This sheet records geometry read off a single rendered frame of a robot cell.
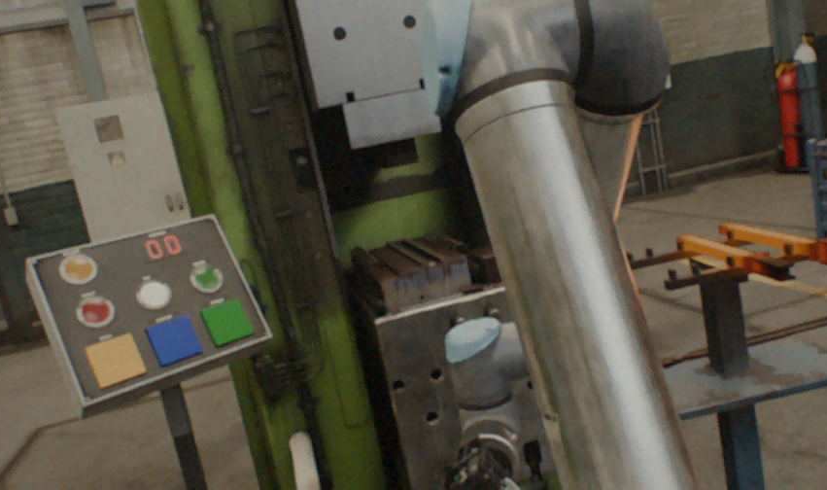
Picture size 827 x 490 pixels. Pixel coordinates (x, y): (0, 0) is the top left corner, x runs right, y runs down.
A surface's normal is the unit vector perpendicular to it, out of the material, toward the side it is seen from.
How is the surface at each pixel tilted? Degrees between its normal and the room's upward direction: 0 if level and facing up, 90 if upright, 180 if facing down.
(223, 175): 90
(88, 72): 90
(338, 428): 90
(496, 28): 74
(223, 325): 60
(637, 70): 124
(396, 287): 90
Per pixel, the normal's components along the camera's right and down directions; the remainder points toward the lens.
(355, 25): 0.23, 0.11
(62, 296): 0.43, -0.48
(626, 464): -0.16, -0.18
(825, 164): -0.92, 0.22
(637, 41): 0.49, 0.35
